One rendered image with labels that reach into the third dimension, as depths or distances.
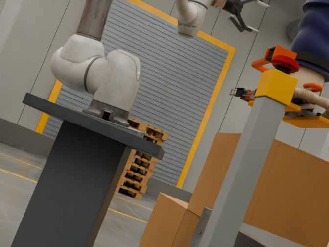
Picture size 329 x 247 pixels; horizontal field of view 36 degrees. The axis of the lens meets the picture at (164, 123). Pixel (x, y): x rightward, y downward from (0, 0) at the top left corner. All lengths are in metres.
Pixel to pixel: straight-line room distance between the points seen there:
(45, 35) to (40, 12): 0.49
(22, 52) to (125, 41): 2.24
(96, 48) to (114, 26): 9.57
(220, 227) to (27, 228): 0.90
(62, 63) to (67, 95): 9.24
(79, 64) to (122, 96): 0.23
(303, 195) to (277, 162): 0.17
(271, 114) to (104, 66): 0.89
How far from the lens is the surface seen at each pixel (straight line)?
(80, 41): 2.04
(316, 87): 2.22
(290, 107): 2.15
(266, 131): 1.23
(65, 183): 1.89
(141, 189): 9.16
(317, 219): 2.08
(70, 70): 2.04
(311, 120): 2.26
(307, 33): 2.34
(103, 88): 1.94
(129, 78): 1.93
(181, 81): 11.92
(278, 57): 1.27
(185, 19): 2.41
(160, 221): 2.85
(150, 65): 11.71
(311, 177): 2.05
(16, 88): 11.37
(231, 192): 1.21
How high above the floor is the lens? 0.68
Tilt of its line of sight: 5 degrees up
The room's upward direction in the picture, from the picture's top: 22 degrees clockwise
